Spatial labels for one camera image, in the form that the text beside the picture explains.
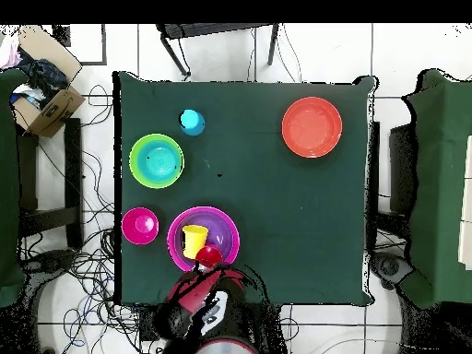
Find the light blue cup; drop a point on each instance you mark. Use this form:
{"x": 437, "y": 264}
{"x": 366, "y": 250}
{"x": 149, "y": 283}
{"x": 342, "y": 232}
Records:
{"x": 191, "y": 122}

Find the yellow cup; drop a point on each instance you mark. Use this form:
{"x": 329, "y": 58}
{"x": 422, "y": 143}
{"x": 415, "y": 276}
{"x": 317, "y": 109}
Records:
{"x": 195, "y": 239}

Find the cardboard box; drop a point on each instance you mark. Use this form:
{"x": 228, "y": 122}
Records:
{"x": 51, "y": 110}

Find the small crimson bowl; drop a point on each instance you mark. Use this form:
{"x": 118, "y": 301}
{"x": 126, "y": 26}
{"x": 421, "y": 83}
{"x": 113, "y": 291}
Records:
{"x": 140, "y": 225}

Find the green-covered side table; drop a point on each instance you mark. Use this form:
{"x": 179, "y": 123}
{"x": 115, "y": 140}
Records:
{"x": 9, "y": 184}
{"x": 442, "y": 147}

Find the orange bowl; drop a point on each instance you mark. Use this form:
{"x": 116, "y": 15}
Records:
{"x": 312, "y": 127}

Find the black metal chair frame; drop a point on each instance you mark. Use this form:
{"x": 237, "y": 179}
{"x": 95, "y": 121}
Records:
{"x": 206, "y": 29}

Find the purple bowl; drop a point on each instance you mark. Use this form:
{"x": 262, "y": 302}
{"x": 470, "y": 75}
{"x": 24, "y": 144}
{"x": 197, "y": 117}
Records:
{"x": 221, "y": 228}

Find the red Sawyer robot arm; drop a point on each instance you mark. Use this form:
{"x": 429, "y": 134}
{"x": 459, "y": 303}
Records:
{"x": 221, "y": 313}

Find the black cabinet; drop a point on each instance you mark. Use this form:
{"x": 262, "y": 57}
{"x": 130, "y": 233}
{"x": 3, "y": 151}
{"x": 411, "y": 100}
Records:
{"x": 402, "y": 166}

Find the green bowl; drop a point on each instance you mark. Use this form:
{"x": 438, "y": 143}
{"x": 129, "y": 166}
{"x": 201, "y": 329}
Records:
{"x": 133, "y": 162}

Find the red cup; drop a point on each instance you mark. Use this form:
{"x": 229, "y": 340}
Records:
{"x": 209, "y": 255}

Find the blue bowl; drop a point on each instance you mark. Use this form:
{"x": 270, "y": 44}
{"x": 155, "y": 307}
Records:
{"x": 158, "y": 162}

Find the black caster leg with knob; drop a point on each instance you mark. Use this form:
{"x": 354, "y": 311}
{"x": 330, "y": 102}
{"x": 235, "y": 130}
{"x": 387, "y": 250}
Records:
{"x": 51, "y": 260}
{"x": 391, "y": 266}

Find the dark green tablecloth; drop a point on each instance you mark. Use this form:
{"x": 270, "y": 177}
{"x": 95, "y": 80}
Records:
{"x": 295, "y": 221}

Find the large pink bowl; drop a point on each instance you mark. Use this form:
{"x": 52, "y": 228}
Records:
{"x": 171, "y": 243}

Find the black bench frame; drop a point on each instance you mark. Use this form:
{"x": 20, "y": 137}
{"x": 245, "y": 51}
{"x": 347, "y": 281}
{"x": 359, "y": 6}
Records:
{"x": 72, "y": 166}

